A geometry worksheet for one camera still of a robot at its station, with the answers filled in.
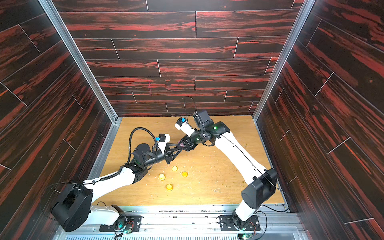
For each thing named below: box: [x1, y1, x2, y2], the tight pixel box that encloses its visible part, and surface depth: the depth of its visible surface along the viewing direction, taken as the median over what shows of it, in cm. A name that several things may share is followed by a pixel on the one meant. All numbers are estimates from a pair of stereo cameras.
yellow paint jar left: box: [158, 173, 166, 181], surface depth 90 cm
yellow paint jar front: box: [166, 183, 173, 192], surface depth 86 cm
